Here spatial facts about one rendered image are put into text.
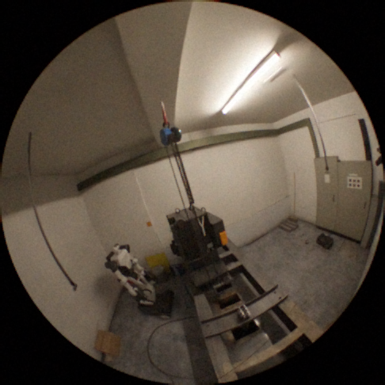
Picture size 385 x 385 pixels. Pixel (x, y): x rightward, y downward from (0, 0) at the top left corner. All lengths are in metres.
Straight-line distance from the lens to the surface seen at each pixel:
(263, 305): 1.53
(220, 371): 1.42
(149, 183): 2.46
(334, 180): 3.08
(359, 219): 3.23
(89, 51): 0.92
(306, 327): 1.53
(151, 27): 0.70
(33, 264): 2.22
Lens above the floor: 2.06
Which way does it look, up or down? 9 degrees down
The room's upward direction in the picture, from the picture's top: 17 degrees counter-clockwise
